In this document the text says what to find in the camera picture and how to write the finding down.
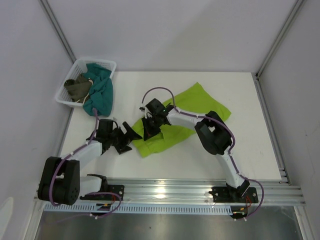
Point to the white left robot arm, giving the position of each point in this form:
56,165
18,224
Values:
61,182

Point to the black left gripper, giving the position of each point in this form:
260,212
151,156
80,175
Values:
129,136

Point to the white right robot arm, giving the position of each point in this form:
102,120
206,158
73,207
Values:
214,135

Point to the olive brown shorts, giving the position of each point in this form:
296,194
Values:
78,89

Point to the aluminium corner post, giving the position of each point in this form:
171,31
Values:
53,20
280,37

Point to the white plastic basket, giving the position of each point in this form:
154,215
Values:
80,67

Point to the teal shorts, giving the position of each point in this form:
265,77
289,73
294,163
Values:
101,93

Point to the aluminium mounting rail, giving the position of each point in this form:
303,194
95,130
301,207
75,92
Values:
196,192

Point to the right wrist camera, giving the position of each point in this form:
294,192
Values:
146,111

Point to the slotted grey cable duct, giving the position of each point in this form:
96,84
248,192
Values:
136,208

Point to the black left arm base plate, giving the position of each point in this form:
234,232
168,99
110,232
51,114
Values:
115,191

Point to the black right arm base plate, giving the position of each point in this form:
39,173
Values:
222,194

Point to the right aluminium corner post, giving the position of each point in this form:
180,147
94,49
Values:
280,37

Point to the left aluminium corner post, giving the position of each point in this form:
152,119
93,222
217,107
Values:
53,20

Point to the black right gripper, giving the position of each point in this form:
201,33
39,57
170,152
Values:
149,132

